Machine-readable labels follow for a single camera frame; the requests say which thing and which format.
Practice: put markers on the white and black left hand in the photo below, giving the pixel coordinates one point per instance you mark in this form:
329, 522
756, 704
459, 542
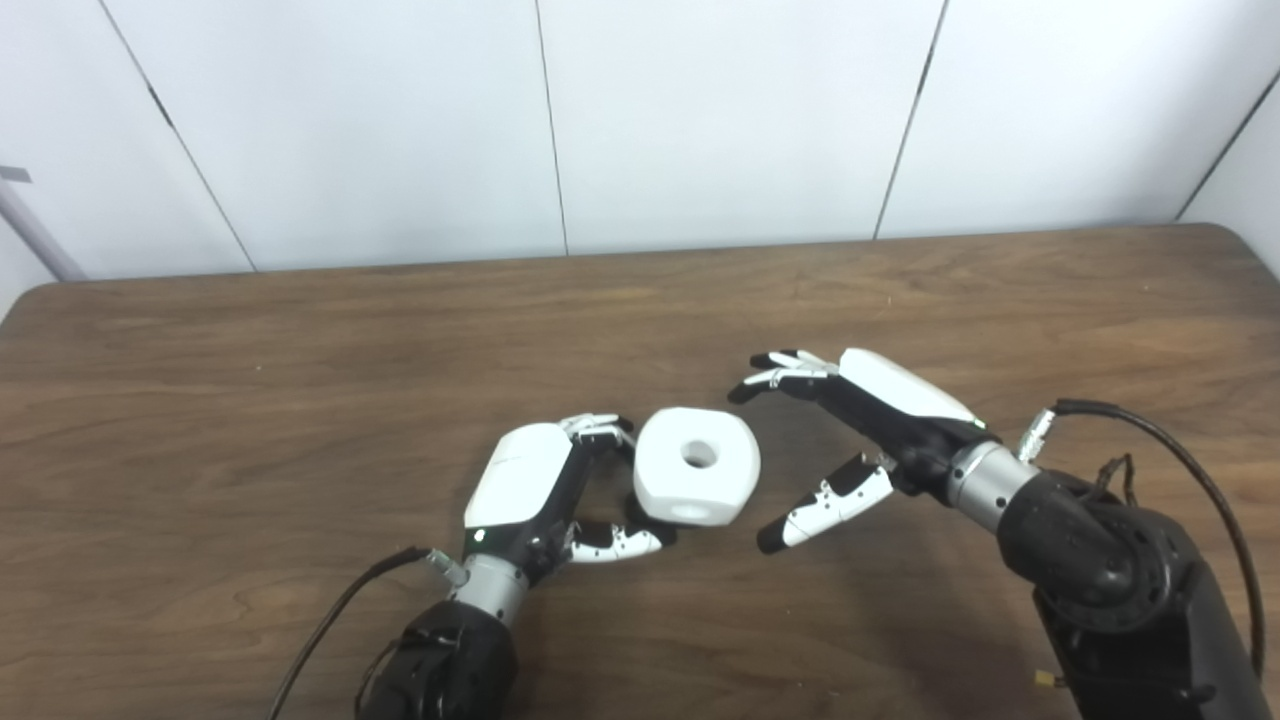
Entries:
515, 475

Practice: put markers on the white and black right hand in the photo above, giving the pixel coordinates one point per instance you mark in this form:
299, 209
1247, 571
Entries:
900, 390

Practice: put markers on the round white piece with holes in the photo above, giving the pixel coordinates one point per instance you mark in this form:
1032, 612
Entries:
700, 490

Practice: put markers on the gray wall pipe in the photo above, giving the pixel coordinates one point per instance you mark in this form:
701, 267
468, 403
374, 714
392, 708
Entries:
40, 235

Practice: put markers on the small gray wall tag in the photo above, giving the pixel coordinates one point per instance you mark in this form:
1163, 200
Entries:
14, 175

